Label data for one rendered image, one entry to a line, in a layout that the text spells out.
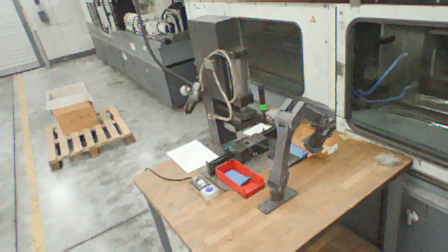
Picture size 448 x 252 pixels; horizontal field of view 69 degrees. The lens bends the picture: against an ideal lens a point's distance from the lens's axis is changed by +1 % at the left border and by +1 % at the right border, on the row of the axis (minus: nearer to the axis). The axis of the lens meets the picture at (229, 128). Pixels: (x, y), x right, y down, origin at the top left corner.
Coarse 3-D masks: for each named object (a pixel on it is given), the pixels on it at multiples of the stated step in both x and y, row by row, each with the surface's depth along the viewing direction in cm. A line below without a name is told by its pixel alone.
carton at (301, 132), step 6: (300, 126) 193; (294, 132) 191; (300, 132) 194; (306, 132) 192; (312, 132) 188; (294, 138) 184; (300, 138) 180; (330, 138) 177; (294, 144) 187; (300, 144) 182; (324, 144) 183; (330, 144) 179; (336, 144) 176; (324, 150) 178; (330, 150) 175; (318, 156) 173; (324, 156) 173
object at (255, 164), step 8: (248, 128) 215; (272, 136) 201; (208, 144) 204; (216, 144) 202; (272, 144) 193; (216, 152) 194; (224, 152) 193; (256, 152) 187; (256, 160) 180; (264, 160) 179; (272, 160) 178; (200, 168) 182; (256, 168) 173; (264, 168) 172; (216, 176) 172; (216, 184) 166; (224, 184) 165
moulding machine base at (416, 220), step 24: (288, 96) 234; (384, 192) 191; (408, 192) 173; (432, 192) 164; (360, 216) 217; (384, 216) 198; (408, 216) 178; (432, 216) 169; (408, 240) 189; (432, 240) 175
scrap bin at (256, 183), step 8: (232, 160) 174; (216, 168) 169; (224, 168) 172; (232, 168) 176; (240, 168) 171; (248, 168) 164; (224, 176) 163; (248, 176) 167; (256, 176) 160; (232, 184) 158; (248, 184) 162; (256, 184) 161; (264, 184) 157; (240, 192) 154; (248, 192) 152; (256, 192) 155
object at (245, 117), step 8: (224, 104) 187; (232, 104) 185; (240, 112) 172; (248, 112) 170; (256, 112) 171; (232, 120) 174; (240, 120) 171; (248, 120) 171; (256, 120) 175; (232, 128) 170; (240, 128) 170
